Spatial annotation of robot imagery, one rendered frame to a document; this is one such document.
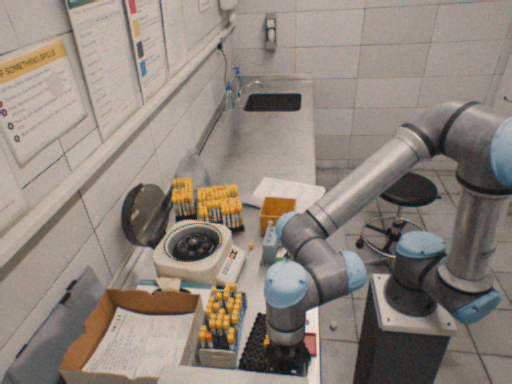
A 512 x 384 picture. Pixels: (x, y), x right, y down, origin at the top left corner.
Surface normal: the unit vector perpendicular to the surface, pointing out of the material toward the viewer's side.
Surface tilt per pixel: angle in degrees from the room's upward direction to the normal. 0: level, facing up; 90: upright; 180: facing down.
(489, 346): 0
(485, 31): 90
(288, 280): 0
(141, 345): 1
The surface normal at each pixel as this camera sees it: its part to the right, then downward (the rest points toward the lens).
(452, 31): -0.12, 0.56
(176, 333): -0.06, -0.83
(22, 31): 0.99, 0.03
